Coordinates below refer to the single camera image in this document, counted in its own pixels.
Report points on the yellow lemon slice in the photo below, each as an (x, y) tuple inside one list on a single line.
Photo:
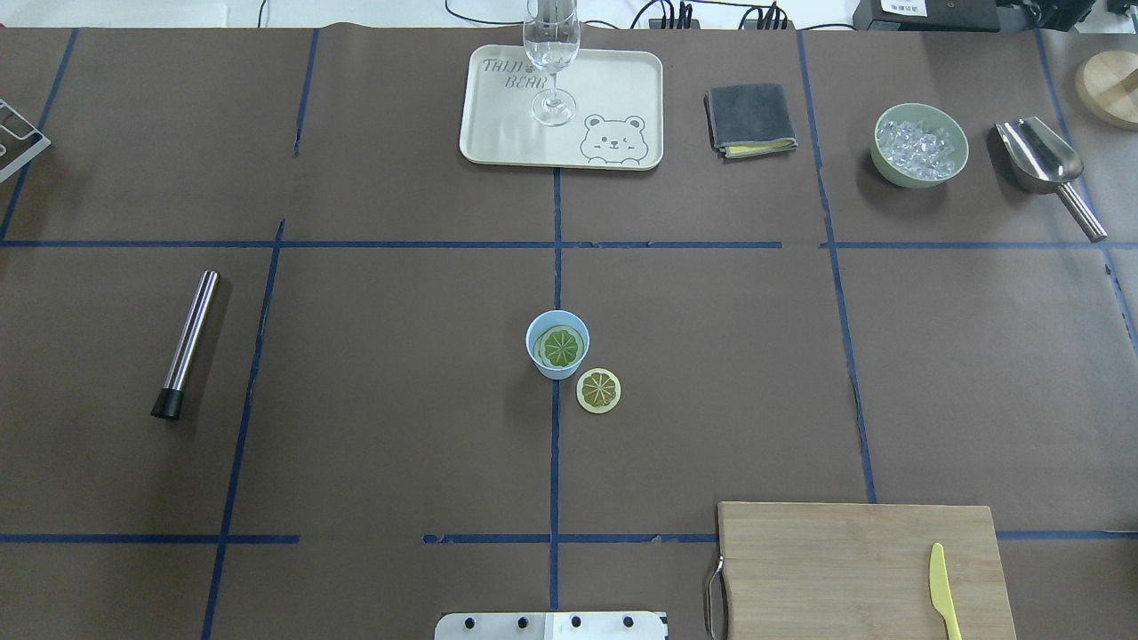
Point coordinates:
[(561, 346)]

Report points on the steel muddler black tip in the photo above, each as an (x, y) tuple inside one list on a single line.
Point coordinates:
[(170, 398)]

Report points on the round wooden stand base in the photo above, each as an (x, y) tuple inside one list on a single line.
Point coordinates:
[(1107, 85)]

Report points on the light blue cup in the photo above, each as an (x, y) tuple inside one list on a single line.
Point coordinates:
[(541, 324)]

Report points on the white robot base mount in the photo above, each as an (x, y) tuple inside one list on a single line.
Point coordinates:
[(553, 625)]

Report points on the black box device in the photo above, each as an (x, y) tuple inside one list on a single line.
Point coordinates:
[(962, 16)]

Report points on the yellow plastic knife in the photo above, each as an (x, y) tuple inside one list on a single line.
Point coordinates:
[(940, 591)]

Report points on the wooden cutting board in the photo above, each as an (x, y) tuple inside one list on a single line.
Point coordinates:
[(804, 570)]

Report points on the steel ice scoop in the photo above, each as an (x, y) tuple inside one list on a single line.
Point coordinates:
[(1044, 163)]

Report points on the folded grey cloth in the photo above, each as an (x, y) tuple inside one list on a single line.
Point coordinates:
[(748, 120)]

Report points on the cream bear print tray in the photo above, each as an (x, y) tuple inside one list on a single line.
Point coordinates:
[(617, 125)]

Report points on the black power strip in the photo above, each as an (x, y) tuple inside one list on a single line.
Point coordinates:
[(674, 15)]

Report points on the clear wine glass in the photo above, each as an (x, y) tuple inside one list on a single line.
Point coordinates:
[(552, 39)]

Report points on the green bowl of ice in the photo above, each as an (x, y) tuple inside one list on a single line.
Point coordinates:
[(918, 146)]

